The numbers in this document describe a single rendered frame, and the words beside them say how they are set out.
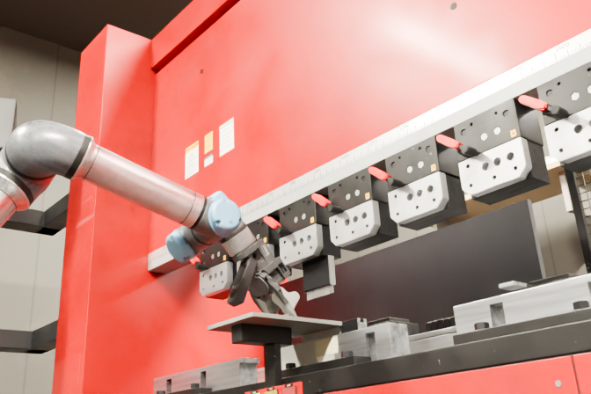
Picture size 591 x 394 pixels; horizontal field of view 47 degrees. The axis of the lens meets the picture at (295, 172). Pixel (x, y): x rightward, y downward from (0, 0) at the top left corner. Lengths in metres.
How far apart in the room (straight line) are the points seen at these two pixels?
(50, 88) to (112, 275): 2.67
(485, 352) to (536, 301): 0.16
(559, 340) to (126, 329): 1.58
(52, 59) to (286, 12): 3.10
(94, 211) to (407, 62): 1.27
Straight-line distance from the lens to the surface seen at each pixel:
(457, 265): 2.10
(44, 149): 1.38
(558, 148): 1.32
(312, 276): 1.76
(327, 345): 1.66
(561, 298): 1.29
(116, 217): 2.46
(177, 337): 2.48
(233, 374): 1.97
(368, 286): 2.33
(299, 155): 1.84
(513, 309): 1.34
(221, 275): 2.05
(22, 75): 4.87
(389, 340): 1.53
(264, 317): 1.51
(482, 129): 1.43
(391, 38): 1.70
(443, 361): 1.27
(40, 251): 4.47
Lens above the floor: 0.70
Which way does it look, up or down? 23 degrees up
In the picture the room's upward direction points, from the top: 3 degrees counter-clockwise
